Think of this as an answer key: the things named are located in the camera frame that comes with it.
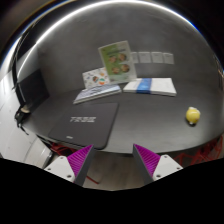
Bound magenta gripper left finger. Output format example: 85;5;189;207
43;144;96;187

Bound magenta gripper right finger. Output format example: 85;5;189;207
132;143;184;185

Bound black mouse pad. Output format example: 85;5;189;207
48;103;119;149

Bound yellow computer mouse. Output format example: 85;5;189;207
186;107;201;125

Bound blue striped booklet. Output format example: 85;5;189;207
73;84;121;104

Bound white and blue booklet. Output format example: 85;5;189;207
123;78;177;96

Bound black desk clamp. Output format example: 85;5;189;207
14;105;30;134

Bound small colourful leaflet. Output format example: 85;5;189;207
82;68;110;89

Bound black monitor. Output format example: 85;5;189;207
18;70;49;107

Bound green upright brochure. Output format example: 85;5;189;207
99;41;137;83

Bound red chair frame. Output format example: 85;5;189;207
174;136;223;166

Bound white wall papers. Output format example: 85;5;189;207
131;52;174;64

